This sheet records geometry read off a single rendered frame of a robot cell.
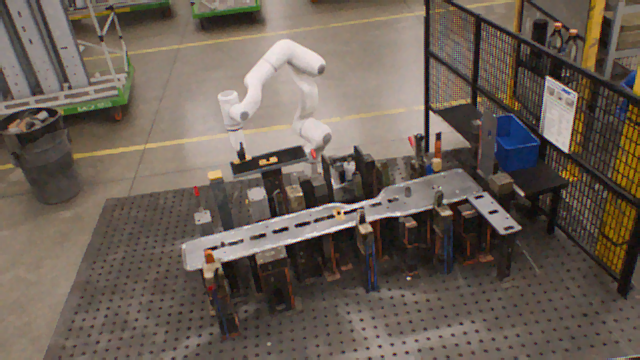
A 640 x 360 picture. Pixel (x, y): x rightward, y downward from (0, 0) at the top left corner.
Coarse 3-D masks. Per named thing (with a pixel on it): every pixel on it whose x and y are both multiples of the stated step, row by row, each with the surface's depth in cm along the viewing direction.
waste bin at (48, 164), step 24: (0, 120) 440; (24, 120) 439; (48, 120) 448; (24, 144) 423; (48, 144) 432; (24, 168) 441; (48, 168) 442; (72, 168) 461; (48, 192) 454; (72, 192) 465
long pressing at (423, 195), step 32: (384, 192) 256; (416, 192) 254; (448, 192) 251; (480, 192) 249; (256, 224) 246; (288, 224) 244; (320, 224) 241; (352, 224) 240; (192, 256) 233; (224, 256) 230
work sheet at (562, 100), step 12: (552, 84) 238; (564, 84) 230; (552, 96) 240; (564, 96) 232; (576, 96) 225; (552, 108) 242; (564, 108) 234; (576, 108) 227; (540, 120) 253; (552, 120) 244; (564, 120) 236; (552, 132) 246; (564, 132) 238; (564, 144) 240
